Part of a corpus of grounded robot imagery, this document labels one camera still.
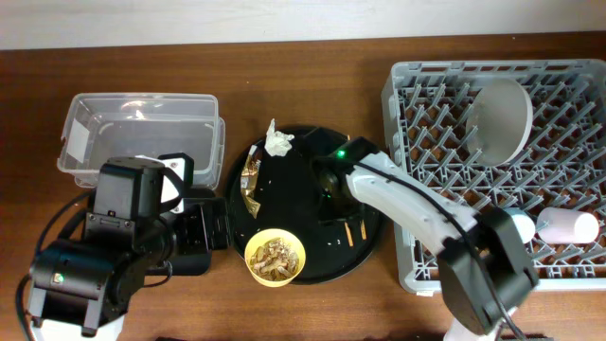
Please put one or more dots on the clear plastic bin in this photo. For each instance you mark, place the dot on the clear plastic bin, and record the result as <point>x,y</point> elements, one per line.
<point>99,126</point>

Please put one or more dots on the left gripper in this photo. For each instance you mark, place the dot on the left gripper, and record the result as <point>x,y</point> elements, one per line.
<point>219,223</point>

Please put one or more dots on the crumpled white tissue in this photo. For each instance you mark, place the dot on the crumpled white tissue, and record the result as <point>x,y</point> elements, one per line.
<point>276,142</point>

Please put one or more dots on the brown gold snack wrapper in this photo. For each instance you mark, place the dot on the brown gold snack wrapper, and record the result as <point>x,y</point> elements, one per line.
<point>249,178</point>

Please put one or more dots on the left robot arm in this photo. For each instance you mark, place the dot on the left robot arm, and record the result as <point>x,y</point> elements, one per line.
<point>144,218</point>

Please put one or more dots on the yellow bowl with food scraps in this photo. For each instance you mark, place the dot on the yellow bowl with food scraps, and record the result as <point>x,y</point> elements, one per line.
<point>275,257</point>

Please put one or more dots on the grey round plate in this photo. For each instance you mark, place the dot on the grey round plate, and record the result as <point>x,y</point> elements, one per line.
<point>501,118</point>

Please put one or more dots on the left wooden chopstick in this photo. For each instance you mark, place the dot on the left wooden chopstick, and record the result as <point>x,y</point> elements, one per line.
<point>348,233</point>

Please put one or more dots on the pink cup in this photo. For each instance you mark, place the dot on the pink cup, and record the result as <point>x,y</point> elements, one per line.
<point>559,226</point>

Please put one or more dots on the black round tray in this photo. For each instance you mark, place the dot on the black round tray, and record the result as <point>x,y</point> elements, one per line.
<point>290,199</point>

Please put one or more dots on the black rectangular tray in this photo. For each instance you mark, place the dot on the black rectangular tray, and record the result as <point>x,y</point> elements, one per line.
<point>187,264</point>

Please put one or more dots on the grey dishwasher rack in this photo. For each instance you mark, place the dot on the grey dishwasher rack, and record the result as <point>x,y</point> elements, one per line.
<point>425,108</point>

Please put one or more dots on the light blue cup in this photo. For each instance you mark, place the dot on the light blue cup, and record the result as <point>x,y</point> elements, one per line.
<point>524,224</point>

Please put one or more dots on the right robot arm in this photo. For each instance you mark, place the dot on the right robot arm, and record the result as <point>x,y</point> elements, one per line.
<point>484,270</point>

